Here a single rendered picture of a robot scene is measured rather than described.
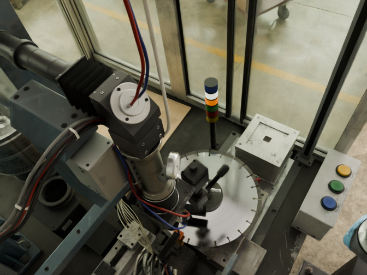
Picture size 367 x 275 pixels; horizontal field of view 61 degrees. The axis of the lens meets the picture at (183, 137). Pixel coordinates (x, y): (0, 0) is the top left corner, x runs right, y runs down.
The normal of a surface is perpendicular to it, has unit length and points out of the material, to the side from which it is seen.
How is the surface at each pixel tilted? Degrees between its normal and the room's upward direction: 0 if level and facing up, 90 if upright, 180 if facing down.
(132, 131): 45
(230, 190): 0
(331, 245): 0
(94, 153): 0
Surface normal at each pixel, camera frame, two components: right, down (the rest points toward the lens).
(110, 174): 0.82, 0.42
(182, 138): -0.10, -0.58
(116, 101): 0.51, -0.11
